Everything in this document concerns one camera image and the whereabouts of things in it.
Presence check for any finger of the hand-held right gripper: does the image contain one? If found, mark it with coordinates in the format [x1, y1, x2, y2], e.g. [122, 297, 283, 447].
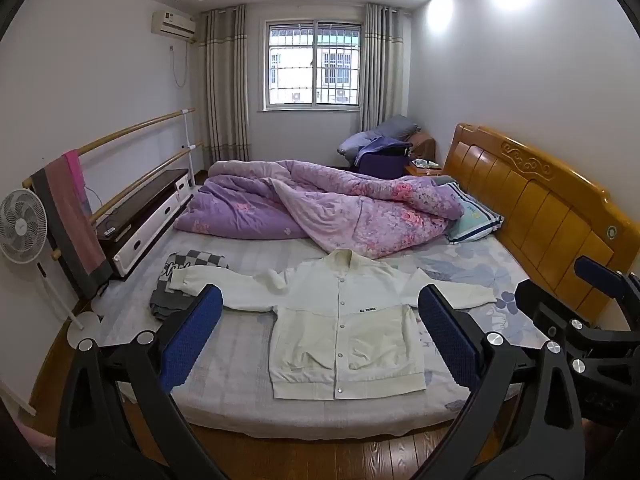
[515, 279, 576, 348]
[574, 256, 640, 308]

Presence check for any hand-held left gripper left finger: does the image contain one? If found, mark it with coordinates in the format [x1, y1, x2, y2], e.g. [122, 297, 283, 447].
[55, 284, 228, 480]

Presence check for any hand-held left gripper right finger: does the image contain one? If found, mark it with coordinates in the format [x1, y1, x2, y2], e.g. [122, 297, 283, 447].
[415, 284, 586, 480]

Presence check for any white button-up jacket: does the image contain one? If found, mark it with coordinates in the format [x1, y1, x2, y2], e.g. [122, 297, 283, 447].
[167, 249, 497, 402]

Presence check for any grey checkered cloth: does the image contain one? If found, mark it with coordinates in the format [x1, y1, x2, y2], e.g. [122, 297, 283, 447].
[149, 250, 230, 320]

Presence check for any bed with pale floral sheet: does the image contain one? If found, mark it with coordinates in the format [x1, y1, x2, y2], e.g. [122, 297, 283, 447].
[92, 180, 546, 441]

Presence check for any wooden bed headboard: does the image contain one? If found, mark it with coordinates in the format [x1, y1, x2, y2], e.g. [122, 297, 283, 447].
[442, 122, 640, 326]

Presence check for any striped pillow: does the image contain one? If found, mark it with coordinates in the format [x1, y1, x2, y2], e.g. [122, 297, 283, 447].
[435, 176, 505, 244]

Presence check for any black and white cabinet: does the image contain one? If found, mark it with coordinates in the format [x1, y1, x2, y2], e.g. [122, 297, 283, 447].
[95, 168, 196, 281]

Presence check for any purple floral quilt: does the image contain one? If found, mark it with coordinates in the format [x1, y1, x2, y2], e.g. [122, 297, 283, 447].
[173, 158, 466, 260]

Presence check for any wooden nightstand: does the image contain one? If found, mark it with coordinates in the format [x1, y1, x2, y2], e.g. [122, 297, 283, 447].
[404, 159, 446, 179]

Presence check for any pink and grey towel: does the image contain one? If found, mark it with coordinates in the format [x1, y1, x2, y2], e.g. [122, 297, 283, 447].
[30, 149, 115, 298]

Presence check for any purple armchair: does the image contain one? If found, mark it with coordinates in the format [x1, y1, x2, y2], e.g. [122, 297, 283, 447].
[352, 147, 414, 181]

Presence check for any brown cushion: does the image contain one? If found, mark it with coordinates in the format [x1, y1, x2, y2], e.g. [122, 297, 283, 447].
[412, 132, 437, 163]

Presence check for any white standing fan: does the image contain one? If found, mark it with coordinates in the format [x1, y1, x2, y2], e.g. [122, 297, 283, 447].
[0, 188, 101, 351]

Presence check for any wooden ballet barre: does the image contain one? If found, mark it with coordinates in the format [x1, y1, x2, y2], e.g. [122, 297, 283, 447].
[22, 106, 203, 261]

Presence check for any grey striped curtain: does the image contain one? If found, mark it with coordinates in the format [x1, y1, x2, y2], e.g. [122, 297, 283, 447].
[359, 2, 411, 133]
[199, 5, 251, 163]

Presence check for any barred window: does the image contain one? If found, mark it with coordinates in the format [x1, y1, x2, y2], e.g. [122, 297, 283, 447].
[260, 18, 363, 112]

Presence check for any white air conditioner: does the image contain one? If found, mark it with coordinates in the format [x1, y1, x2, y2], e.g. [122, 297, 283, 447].
[151, 10, 197, 40]

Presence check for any air conditioner cable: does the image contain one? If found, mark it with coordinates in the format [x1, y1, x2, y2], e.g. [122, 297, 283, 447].
[170, 42, 193, 88]

